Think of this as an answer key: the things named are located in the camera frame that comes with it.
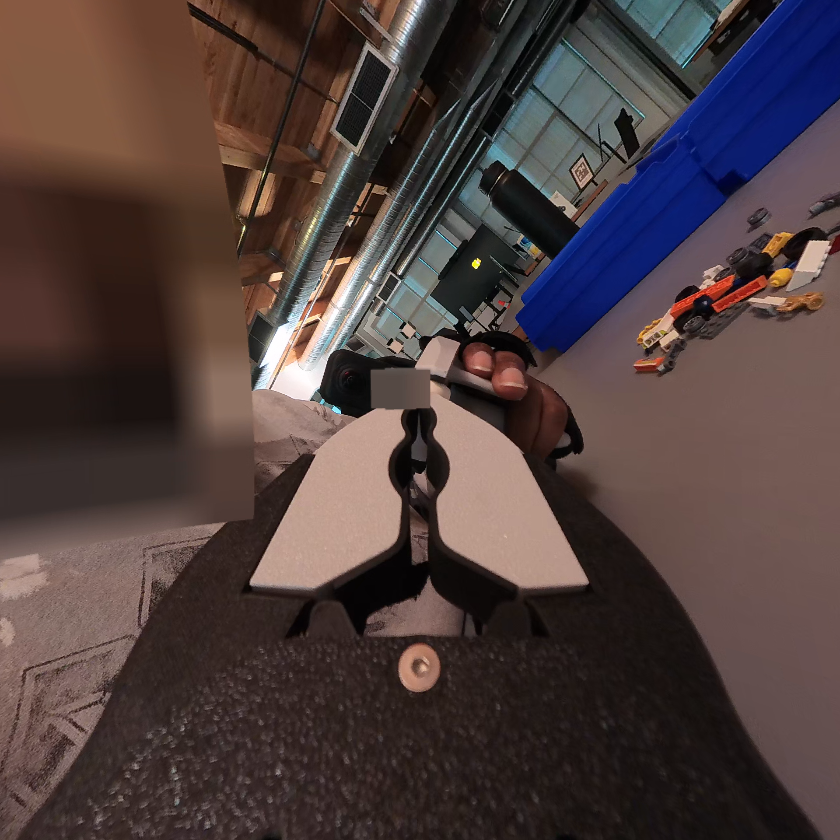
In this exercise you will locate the light mottled cloth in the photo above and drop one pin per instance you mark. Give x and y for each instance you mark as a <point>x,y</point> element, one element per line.
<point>79,630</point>

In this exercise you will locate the silver ceiling duct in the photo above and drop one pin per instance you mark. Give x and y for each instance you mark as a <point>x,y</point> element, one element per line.
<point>368,197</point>

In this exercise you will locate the black monitor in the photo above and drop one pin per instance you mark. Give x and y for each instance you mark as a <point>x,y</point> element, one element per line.
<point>479,269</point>

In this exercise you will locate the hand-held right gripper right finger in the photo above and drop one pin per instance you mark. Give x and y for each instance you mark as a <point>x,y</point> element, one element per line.
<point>512,525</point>

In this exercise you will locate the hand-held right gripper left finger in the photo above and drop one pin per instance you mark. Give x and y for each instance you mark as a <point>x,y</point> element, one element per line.
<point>328,525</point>

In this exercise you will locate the pile of lego pieces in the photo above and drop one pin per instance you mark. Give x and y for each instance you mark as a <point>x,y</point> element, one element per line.
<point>715,295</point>

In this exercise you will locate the black water bottle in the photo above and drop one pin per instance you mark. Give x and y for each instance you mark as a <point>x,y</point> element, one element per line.
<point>525,208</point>

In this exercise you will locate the person's left hand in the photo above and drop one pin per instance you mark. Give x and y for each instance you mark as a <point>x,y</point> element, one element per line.
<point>519,394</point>

